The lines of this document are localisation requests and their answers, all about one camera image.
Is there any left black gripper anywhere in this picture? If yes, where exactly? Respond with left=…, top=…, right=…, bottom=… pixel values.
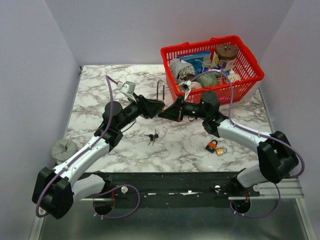
left=116, top=93, right=166, bottom=132

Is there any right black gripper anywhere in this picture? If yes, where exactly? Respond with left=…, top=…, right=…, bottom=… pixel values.
left=159, top=93, right=209, bottom=122

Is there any large brass padlock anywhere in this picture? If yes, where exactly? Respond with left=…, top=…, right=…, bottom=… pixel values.
left=156, top=79, right=165, bottom=114

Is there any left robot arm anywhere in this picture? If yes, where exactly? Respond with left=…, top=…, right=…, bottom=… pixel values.
left=32, top=95, right=165, bottom=219

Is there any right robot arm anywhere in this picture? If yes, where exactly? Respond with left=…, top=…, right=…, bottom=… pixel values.
left=158, top=91, right=299, bottom=196

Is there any black headed key bunch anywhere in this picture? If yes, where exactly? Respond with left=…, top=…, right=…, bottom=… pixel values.
left=144, top=129, right=159, bottom=146

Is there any black label cup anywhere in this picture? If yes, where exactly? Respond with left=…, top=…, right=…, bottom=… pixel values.
left=180, top=73, right=202, bottom=90

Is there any white snack bag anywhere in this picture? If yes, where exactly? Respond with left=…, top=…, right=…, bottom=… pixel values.
left=169, top=58, right=195, bottom=80

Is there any green melon ball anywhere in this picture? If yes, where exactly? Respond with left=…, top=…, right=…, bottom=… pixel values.
left=196, top=73, right=218, bottom=88

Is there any orange black padlock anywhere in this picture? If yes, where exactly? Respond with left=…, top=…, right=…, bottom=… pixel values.
left=205, top=139, right=218, bottom=153

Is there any blue soda can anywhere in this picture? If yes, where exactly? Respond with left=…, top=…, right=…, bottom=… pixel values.
left=207, top=68, right=230, bottom=78

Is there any red soda can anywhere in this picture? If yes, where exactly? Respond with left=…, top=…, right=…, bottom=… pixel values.
left=217, top=77, right=228, bottom=86

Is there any blue book box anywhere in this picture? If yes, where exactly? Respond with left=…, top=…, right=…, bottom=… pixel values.
left=177, top=50, right=212, bottom=74

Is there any small brass padlock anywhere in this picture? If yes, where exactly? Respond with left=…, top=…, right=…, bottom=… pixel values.
left=215, top=147, right=228, bottom=156

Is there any white round bottle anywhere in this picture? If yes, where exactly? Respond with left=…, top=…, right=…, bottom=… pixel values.
left=227, top=69, right=242, bottom=83

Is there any brown lid canister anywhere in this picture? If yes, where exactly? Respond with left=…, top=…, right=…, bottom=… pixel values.
left=214, top=43, right=239, bottom=72

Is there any red plastic basket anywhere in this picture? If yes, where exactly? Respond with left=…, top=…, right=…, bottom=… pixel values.
left=160, top=35, right=265, bottom=105

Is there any grey tape roll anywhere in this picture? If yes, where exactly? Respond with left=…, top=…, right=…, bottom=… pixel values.
left=51, top=139, right=79, bottom=163

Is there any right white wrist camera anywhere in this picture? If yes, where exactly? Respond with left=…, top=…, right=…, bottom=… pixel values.
left=179, top=80, right=192, bottom=101

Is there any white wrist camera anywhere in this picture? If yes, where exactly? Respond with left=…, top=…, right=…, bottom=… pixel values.
left=117, top=81, right=136, bottom=100
left=179, top=80, right=192, bottom=101

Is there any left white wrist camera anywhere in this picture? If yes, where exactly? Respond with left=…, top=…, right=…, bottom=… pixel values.
left=117, top=81, right=136, bottom=100

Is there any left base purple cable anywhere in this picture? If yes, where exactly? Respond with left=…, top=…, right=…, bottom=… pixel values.
left=92, top=183, right=143, bottom=221

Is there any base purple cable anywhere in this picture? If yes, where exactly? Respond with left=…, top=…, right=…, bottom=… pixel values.
left=92, top=183, right=143, bottom=221
left=229, top=183, right=281, bottom=218

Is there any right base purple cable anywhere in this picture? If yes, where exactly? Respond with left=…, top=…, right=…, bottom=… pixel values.
left=229, top=183, right=281, bottom=218

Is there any aluminium frame rail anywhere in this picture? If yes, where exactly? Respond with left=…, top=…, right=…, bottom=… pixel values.
left=223, top=178, right=305, bottom=201

